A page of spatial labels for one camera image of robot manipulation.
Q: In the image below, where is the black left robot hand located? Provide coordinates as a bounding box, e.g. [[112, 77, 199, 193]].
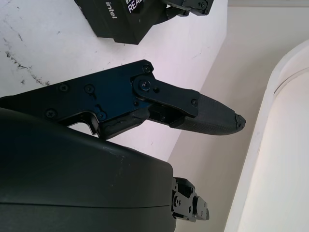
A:
[[165, 0, 215, 19]]

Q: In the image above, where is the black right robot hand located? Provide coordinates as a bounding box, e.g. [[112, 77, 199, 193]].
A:
[[0, 59, 247, 232]]

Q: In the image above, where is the black RealSense box lid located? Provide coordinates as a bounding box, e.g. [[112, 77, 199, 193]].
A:
[[73, 0, 170, 46]]

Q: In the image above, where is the white curved tray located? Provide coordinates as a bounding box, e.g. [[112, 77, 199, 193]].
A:
[[223, 38, 309, 232]]

